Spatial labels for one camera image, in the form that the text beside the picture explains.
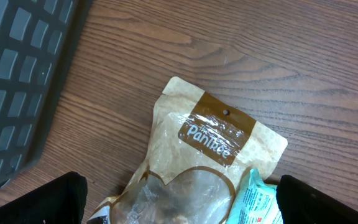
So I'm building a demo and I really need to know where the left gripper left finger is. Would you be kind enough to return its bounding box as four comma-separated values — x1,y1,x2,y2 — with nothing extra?
0,172,88,224

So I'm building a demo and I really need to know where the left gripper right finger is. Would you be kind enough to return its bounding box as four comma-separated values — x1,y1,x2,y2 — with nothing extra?
277,175,358,224

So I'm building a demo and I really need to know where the teal white snack packet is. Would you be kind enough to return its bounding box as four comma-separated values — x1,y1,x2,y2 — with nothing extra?
226,169,283,224

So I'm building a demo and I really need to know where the brown snack packet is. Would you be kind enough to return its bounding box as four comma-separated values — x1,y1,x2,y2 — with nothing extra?
89,77,288,223

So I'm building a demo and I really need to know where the grey plastic mesh basket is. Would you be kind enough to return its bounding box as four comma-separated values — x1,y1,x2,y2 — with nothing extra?
0,0,92,189

